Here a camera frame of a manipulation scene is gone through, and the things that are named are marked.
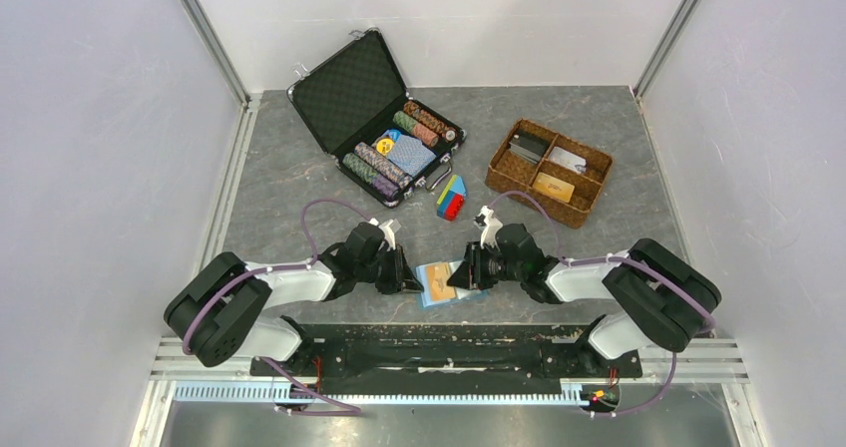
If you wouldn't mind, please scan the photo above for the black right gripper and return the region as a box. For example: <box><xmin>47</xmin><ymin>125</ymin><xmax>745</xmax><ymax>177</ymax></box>
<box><xmin>446</xmin><ymin>241</ymin><xmax>525</xmax><ymax>290</ymax></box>

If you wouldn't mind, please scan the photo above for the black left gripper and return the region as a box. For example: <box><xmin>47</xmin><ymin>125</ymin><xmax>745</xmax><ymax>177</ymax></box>
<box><xmin>356</xmin><ymin>244</ymin><xmax>424</xmax><ymax>295</ymax></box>

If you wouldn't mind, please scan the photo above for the blue card holder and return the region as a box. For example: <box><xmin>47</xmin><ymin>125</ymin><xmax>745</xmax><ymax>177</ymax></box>
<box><xmin>413</xmin><ymin>260</ymin><xmax>487</xmax><ymax>309</ymax></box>

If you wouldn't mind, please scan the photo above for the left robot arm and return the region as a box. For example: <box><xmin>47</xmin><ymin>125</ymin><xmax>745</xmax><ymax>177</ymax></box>
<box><xmin>163</xmin><ymin>220</ymin><xmax>423</xmax><ymax>375</ymax></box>

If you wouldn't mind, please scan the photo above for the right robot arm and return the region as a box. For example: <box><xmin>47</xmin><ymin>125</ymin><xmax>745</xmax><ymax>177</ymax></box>
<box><xmin>446</xmin><ymin>223</ymin><xmax>722</xmax><ymax>375</ymax></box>

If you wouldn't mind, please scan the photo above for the gold VIP card stack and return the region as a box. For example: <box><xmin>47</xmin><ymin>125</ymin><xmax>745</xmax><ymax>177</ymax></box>
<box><xmin>532</xmin><ymin>173</ymin><xmax>575</xmax><ymax>203</ymax></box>

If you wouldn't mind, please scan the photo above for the blue playing card deck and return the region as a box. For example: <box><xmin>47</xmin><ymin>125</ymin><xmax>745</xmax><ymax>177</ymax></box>
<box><xmin>386</xmin><ymin>135</ymin><xmax>435</xmax><ymax>177</ymax></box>

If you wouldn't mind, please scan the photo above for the dark card stack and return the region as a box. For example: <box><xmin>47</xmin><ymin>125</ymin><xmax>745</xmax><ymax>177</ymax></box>
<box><xmin>509</xmin><ymin>130</ymin><xmax>551</xmax><ymax>165</ymax></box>

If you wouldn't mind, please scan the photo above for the white card stack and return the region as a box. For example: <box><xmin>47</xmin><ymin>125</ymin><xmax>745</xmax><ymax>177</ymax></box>
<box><xmin>548</xmin><ymin>146</ymin><xmax>588</xmax><ymax>175</ymax></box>

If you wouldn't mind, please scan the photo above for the colourful toy brick block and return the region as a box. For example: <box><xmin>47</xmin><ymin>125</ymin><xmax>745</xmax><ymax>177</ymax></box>
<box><xmin>436</xmin><ymin>175</ymin><xmax>467</xmax><ymax>222</ymax></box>

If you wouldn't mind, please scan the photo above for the green purple chip stack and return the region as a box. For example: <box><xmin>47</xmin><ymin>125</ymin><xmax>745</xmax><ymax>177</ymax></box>
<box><xmin>342</xmin><ymin>153</ymin><xmax>399</xmax><ymax>199</ymax></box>

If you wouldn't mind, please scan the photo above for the yellow dealer chip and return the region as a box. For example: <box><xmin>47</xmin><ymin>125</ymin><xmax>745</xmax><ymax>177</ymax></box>
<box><xmin>374</xmin><ymin>137</ymin><xmax>394</xmax><ymax>156</ymax></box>

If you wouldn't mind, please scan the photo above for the woven wicker basket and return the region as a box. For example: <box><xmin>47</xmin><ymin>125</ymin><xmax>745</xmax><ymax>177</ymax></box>
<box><xmin>485</xmin><ymin>119</ymin><xmax>614</xmax><ymax>228</ymax></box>

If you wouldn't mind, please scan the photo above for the green pink chip stack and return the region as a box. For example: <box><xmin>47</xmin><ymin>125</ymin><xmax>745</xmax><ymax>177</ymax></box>
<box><xmin>393</xmin><ymin>111</ymin><xmax>439</xmax><ymax>148</ymax></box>

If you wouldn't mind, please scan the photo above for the brown orange chip stack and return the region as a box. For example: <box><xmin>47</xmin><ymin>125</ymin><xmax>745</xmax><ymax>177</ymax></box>
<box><xmin>403</xmin><ymin>101</ymin><xmax>458</xmax><ymax>142</ymax></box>

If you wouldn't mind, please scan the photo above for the black poker chip case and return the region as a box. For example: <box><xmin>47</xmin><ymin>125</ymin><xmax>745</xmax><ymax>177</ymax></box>
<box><xmin>286</xmin><ymin>27</ymin><xmax>467</xmax><ymax>208</ymax></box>

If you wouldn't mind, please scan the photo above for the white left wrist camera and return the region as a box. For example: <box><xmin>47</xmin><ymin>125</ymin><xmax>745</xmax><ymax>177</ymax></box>
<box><xmin>369</xmin><ymin>218</ymin><xmax>401</xmax><ymax>250</ymax></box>

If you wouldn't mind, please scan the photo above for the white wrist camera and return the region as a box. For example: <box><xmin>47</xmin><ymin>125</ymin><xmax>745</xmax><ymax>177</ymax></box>
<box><xmin>369</xmin><ymin>218</ymin><xmax>401</xmax><ymax>250</ymax></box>
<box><xmin>474</xmin><ymin>206</ymin><xmax>503</xmax><ymax>248</ymax></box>

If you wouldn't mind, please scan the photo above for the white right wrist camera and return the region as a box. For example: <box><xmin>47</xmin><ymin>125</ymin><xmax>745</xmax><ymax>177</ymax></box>
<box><xmin>474</xmin><ymin>206</ymin><xmax>503</xmax><ymax>248</ymax></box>

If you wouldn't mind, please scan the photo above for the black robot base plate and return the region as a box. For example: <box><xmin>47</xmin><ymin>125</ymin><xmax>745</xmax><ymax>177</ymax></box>
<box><xmin>281</xmin><ymin>323</ymin><xmax>642</xmax><ymax>395</ymax></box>

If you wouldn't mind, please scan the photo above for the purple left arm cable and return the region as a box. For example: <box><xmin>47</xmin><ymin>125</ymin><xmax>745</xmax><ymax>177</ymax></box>
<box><xmin>182</xmin><ymin>197</ymin><xmax>378</xmax><ymax>356</ymax></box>

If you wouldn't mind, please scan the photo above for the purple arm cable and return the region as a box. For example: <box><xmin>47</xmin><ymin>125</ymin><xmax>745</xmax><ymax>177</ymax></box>
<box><xmin>182</xmin><ymin>197</ymin><xmax>378</xmax><ymax>356</ymax></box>
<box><xmin>489</xmin><ymin>190</ymin><xmax>718</xmax><ymax>419</ymax></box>

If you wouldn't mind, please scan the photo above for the white cable duct rail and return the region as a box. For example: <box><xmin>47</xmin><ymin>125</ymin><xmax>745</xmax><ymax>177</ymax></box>
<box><xmin>173</xmin><ymin>380</ymin><xmax>612</xmax><ymax>407</ymax></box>

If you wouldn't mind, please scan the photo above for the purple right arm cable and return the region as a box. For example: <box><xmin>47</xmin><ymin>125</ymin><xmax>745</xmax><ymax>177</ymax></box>
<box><xmin>489</xmin><ymin>190</ymin><xmax>718</xmax><ymax>419</ymax></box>

